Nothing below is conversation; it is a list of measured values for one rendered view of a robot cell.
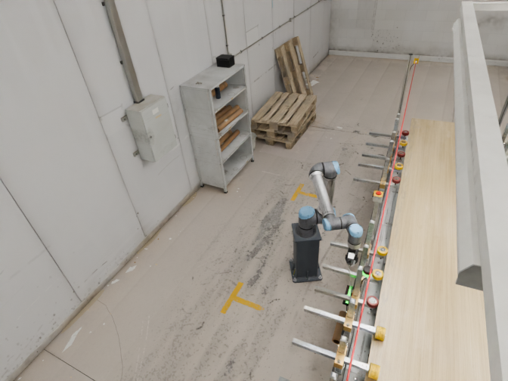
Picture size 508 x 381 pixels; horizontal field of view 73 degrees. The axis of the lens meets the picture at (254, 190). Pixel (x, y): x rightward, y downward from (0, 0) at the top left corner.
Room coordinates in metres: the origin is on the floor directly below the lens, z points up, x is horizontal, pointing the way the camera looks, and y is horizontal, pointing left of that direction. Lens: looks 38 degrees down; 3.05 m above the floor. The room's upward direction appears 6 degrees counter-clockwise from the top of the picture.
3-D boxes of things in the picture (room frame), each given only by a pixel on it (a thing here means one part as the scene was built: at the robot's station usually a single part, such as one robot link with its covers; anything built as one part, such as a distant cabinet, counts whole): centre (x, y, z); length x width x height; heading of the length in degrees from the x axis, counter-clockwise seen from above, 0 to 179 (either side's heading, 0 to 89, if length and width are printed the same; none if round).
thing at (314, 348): (1.00, -0.37, 0.95); 0.50 x 0.04 x 0.04; 63
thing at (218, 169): (4.39, 0.37, 0.78); 0.90 x 0.45 x 1.55; 150
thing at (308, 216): (2.41, -0.48, 0.79); 0.17 x 0.15 x 0.18; 91
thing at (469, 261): (1.54, -1.07, 2.34); 2.40 x 0.12 x 0.08; 153
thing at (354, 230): (1.64, -0.66, 1.30); 0.10 x 0.09 x 0.12; 1
